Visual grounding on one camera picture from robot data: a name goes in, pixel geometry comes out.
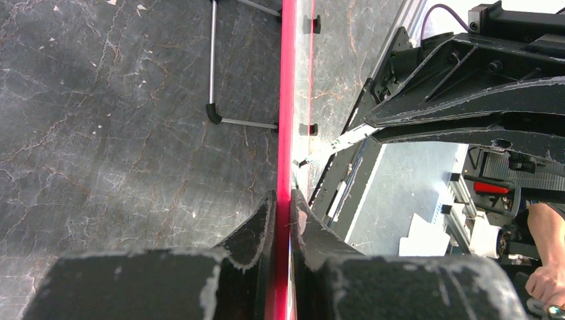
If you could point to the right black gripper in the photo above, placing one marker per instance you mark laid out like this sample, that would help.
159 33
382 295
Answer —
500 84

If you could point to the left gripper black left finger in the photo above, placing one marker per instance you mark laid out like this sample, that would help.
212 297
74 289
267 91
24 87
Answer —
227 281

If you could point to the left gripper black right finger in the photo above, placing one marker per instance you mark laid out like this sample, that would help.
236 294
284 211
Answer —
332 280

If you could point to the pink framed whiteboard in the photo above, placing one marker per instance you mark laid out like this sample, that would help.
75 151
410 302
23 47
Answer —
297 32

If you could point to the person's forearm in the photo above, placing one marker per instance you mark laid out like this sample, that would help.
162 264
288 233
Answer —
546 226

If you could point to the whiteboard metal kickstand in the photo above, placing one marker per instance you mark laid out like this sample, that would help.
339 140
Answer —
211 107

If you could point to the person's hand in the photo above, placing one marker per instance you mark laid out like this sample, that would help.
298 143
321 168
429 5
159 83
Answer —
546 284

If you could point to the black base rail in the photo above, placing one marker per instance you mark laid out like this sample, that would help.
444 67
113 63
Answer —
338 193

